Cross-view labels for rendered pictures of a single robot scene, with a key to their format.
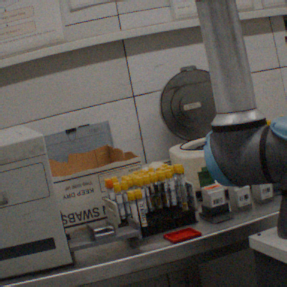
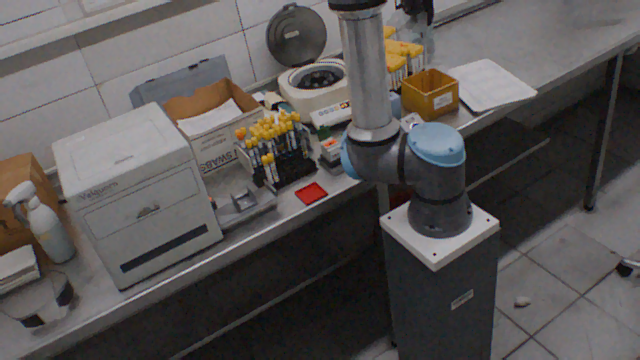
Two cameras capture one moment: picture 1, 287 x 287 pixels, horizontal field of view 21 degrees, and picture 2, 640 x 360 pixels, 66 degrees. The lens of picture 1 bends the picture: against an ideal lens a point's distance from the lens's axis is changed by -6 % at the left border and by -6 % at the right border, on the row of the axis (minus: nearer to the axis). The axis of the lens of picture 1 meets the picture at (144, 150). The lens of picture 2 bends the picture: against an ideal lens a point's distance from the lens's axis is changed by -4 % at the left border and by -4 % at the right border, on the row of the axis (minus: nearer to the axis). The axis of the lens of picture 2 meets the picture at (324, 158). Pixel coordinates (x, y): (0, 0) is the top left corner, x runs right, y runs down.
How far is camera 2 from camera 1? 0.75 m
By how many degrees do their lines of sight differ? 26
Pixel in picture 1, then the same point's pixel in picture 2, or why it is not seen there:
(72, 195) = (208, 147)
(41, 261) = (195, 245)
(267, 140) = (406, 156)
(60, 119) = (182, 57)
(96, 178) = (227, 129)
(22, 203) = (173, 205)
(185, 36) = not seen: outside the picture
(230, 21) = (376, 42)
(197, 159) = (307, 100)
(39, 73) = (156, 18)
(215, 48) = (359, 71)
